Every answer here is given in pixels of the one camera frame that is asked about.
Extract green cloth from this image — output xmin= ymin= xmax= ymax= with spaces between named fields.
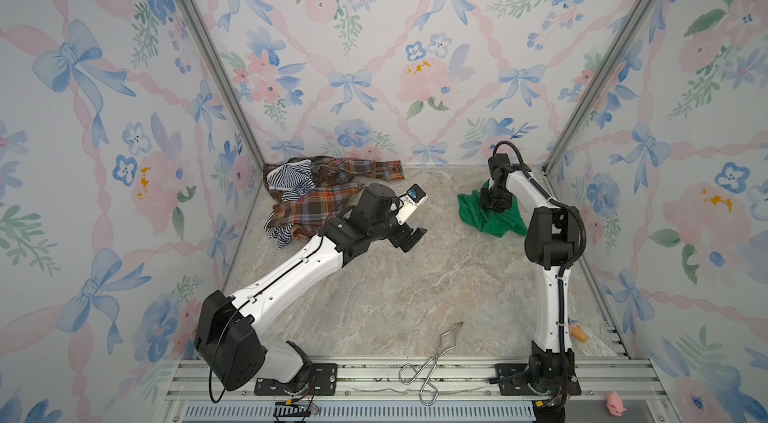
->
xmin=457 ymin=190 xmax=527 ymax=238

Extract black white striped cloth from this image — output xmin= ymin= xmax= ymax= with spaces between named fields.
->
xmin=265 ymin=159 xmax=315 ymax=249

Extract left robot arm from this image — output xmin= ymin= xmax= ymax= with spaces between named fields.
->
xmin=193 ymin=184 xmax=427 ymax=394

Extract metal tongs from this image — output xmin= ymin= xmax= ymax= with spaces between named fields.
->
xmin=398 ymin=322 xmax=464 ymax=407

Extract ice cream cone toy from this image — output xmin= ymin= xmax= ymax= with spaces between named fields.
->
xmin=568 ymin=321 xmax=590 ymax=343

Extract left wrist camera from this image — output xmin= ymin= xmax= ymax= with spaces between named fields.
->
xmin=396 ymin=184 xmax=428 ymax=225

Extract plaid flannel shirt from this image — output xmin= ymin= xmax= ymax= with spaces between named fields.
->
xmin=263 ymin=156 xmax=404 ymax=243

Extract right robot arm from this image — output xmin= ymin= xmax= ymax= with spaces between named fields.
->
xmin=480 ymin=141 xmax=587 ymax=409

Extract pink pig toy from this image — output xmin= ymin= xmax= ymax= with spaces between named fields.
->
xmin=605 ymin=392 xmax=627 ymax=417

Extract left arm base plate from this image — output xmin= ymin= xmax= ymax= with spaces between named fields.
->
xmin=254 ymin=363 xmax=338 ymax=397

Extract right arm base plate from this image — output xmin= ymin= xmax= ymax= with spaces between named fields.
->
xmin=489 ymin=363 xmax=562 ymax=398

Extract aluminium rail frame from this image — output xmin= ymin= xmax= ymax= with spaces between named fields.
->
xmin=155 ymin=356 xmax=682 ymax=422

